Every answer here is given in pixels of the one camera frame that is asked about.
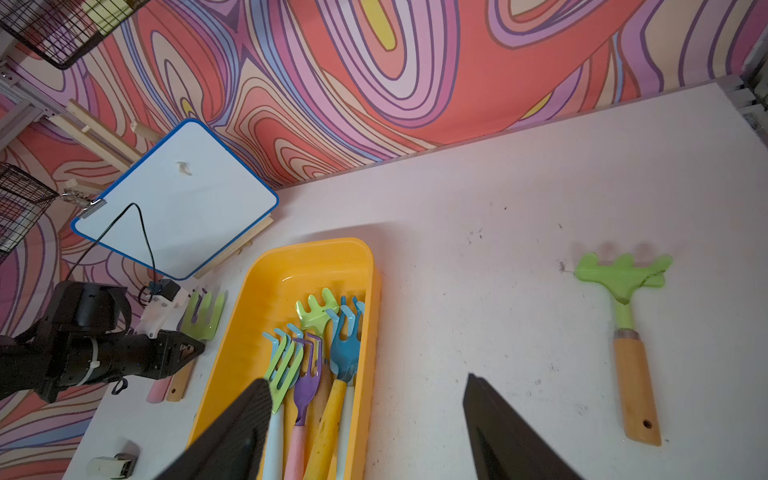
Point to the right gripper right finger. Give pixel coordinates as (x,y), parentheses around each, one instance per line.
(503,444)

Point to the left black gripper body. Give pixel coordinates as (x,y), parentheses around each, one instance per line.
(85,337)

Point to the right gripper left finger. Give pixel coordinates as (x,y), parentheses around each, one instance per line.
(232,446)

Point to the light green fork wooden handle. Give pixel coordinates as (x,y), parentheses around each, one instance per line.
(200,321)

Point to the purple rake pink handle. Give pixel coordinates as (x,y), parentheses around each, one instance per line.
(158,391)

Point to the green rake wooden handle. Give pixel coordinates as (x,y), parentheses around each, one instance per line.
(621,279)

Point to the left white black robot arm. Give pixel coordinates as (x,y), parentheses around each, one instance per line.
(12,357)

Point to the yellow plastic storage tray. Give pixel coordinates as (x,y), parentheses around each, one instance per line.
(276,281)

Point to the blue framed whiteboard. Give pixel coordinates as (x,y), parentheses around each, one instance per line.
(182,204)

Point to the green fork blue handle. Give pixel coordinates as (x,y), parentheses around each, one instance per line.
(283,369)

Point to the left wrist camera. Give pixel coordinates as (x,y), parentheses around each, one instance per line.
(167,299)

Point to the purple fork pink handle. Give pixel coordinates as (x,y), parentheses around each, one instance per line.
(305,390)

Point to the teal rake yellow handle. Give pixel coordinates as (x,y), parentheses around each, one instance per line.
(336,419)

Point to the black wire basket left wall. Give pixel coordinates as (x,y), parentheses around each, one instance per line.
(24,199)

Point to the black wire basket wall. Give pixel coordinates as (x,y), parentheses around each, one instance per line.
(24,199)
(62,31)

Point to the black wire basket back wall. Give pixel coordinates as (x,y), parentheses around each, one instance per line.
(62,31)

